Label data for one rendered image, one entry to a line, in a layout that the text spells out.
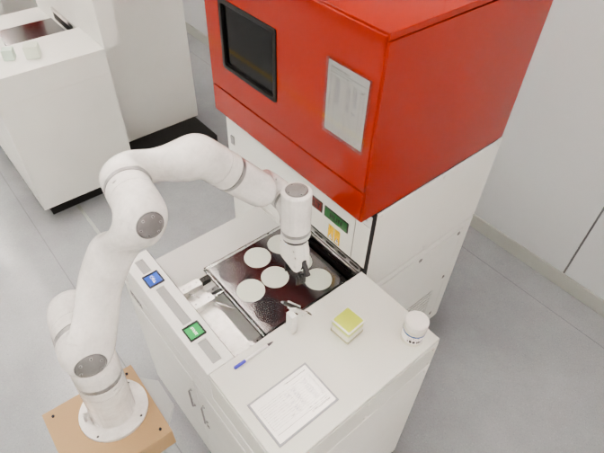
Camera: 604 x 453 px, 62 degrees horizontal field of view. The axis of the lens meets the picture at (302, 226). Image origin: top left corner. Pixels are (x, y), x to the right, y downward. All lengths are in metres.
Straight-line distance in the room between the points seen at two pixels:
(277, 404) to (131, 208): 0.72
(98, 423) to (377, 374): 0.79
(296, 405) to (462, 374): 1.44
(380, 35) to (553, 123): 1.78
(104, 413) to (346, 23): 1.17
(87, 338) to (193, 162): 0.46
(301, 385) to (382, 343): 0.28
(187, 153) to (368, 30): 0.51
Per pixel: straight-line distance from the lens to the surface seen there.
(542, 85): 2.86
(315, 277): 1.81
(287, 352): 1.56
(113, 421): 1.56
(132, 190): 1.05
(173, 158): 1.07
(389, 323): 1.65
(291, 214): 1.31
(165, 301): 1.71
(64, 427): 1.65
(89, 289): 1.19
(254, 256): 1.87
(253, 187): 1.17
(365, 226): 1.62
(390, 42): 1.22
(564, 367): 3.00
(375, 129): 1.34
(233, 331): 1.70
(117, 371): 1.43
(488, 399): 2.74
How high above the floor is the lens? 2.30
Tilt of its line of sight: 45 degrees down
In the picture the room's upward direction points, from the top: 2 degrees clockwise
